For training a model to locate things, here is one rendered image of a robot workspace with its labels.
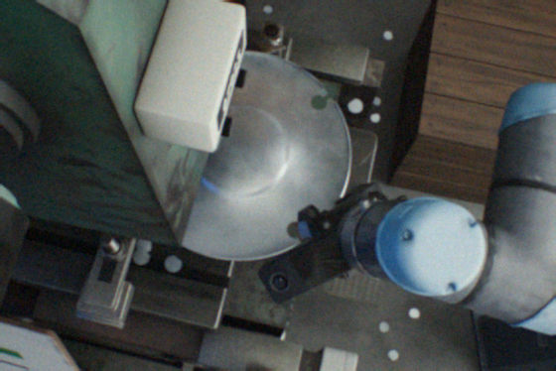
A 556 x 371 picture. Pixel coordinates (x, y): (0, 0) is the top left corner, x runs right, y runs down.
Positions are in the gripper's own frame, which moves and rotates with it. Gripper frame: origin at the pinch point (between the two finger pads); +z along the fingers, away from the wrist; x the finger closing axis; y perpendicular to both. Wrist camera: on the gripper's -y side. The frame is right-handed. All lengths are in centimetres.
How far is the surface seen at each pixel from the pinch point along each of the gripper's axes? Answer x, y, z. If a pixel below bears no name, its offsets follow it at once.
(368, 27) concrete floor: 22, 62, 91
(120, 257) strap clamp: 9.8, -20.6, 7.3
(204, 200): 10.4, -7.9, 4.9
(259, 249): 1.8, -5.4, 1.9
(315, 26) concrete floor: 29, 50, 94
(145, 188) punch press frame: 15.6, -14.8, -40.5
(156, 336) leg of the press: -3.3, -22.8, 17.3
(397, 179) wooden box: -13, 40, 73
